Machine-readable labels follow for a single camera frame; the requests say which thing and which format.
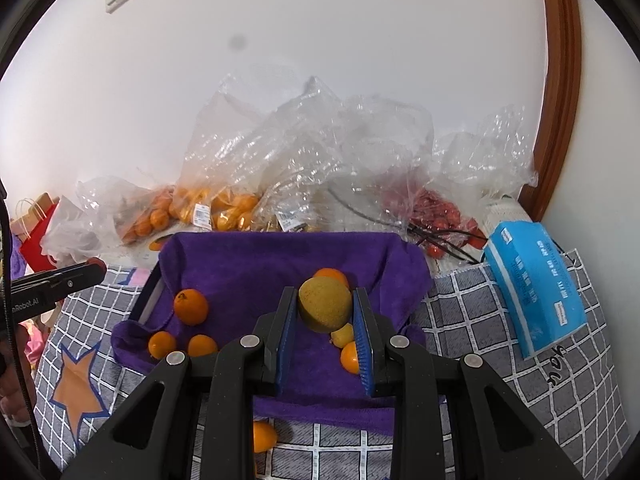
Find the wooden door frame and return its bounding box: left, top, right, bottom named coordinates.
left=520, top=0, right=583, bottom=223

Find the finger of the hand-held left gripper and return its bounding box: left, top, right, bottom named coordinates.
left=46, top=261, right=105, bottom=297

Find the clear bag of oranges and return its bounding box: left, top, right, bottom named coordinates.
left=170, top=75, right=266, bottom=233

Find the black box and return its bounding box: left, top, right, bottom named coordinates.
left=129, top=262, right=166, bottom=323

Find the white plastic bag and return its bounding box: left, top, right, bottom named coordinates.
left=40, top=199, right=108, bottom=267

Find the mandarin with stem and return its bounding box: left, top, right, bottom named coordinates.
left=173, top=289, right=209, bottom=325

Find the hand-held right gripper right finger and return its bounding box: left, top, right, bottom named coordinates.
left=352, top=287, right=586, bottom=480

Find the red paper bag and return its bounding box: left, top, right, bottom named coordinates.
left=11, top=192, right=63, bottom=271

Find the yellow-green pear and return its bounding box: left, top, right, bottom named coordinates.
left=298, top=276, right=353, bottom=333

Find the clear bag of red fruit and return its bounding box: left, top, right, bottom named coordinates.
left=345, top=95, right=538, bottom=261

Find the white knitted cloth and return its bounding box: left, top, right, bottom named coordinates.
left=482, top=195, right=533, bottom=233

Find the printed grey checked blanket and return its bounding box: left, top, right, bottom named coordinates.
left=30, top=247, right=631, bottom=480

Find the small mandarin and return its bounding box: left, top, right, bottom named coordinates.
left=148, top=331, right=178, bottom=360

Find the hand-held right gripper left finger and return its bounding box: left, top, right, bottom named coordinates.
left=60, top=286, right=301, bottom=480

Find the orange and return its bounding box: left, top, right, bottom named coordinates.
left=340, top=341, right=362, bottom=375
left=252, top=420, right=278, bottom=454
left=312, top=267, right=350, bottom=291
left=187, top=334, right=219, bottom=358

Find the small yellow lemon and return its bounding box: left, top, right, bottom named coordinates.
left=330, top=322, right=357, bottom=349

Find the person's left hand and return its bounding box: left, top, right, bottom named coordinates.
left=0, top=325, right=40, bottom=426

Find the clear bag of mandarins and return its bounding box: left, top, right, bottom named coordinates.
left=75, top=175, right=176, bottom=247

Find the purple towel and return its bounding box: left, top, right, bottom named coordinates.
left=111, top=230, right=435, bottom=436

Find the blue tissue pack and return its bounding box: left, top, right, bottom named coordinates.
left=482, top=220, right=588, bottom=361

